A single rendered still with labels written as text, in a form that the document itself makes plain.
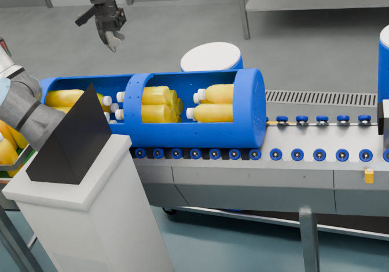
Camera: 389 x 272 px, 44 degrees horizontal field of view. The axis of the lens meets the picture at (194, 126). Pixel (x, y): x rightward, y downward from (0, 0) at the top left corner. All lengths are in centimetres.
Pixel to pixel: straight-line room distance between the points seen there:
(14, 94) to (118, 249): 63
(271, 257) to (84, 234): 126
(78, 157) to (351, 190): 93
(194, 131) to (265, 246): 116
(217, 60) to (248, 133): 63
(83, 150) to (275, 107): 224
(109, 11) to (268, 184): 83
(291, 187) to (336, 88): 202
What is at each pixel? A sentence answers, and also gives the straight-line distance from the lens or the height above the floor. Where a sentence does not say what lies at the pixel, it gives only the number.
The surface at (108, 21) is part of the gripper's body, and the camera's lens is 168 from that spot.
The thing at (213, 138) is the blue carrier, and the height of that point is 107.
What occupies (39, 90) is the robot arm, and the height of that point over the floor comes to 134.
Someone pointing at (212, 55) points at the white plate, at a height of 104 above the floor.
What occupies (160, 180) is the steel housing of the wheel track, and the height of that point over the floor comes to 85.
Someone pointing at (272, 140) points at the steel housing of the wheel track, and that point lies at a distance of 186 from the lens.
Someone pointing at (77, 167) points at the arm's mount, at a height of 120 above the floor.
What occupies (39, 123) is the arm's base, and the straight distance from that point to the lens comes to 155.
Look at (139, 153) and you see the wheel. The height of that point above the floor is 97.
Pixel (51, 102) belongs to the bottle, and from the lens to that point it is 202.
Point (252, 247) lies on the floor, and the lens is 270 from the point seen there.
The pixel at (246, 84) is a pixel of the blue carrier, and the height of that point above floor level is 123.
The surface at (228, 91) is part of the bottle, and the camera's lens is 171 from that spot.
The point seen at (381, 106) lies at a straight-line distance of 175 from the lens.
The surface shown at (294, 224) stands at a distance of 260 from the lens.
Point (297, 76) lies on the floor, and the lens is 391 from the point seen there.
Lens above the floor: 212
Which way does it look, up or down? 36 degrees down
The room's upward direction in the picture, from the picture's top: 15 degrees counter-clockwise
